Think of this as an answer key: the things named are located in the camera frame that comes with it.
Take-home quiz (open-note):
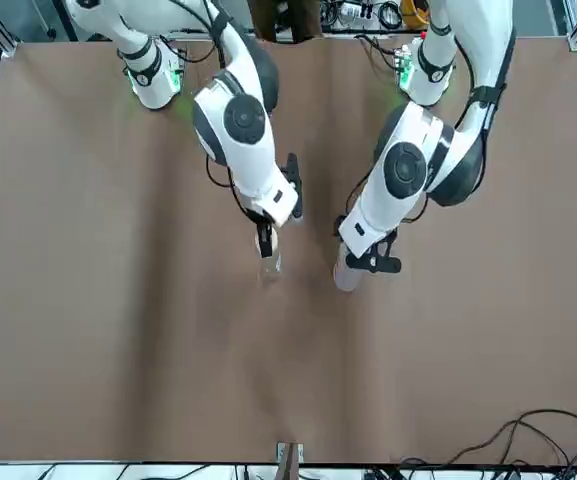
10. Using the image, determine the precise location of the yellow plastic object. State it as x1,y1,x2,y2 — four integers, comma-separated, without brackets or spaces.
400,0,432,26

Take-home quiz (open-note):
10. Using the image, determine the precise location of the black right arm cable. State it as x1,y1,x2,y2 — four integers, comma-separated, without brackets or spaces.
167,0,249,211

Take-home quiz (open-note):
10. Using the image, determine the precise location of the clear condiment bottle white cap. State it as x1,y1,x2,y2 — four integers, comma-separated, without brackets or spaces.
259,227,285,285

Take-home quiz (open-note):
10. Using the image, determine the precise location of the long black cable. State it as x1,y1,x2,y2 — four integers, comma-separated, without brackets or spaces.
398,408,577,474

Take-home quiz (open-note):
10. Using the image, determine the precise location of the clear drink bottle blue cap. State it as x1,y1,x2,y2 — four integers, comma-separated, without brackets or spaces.
333,239,365,293

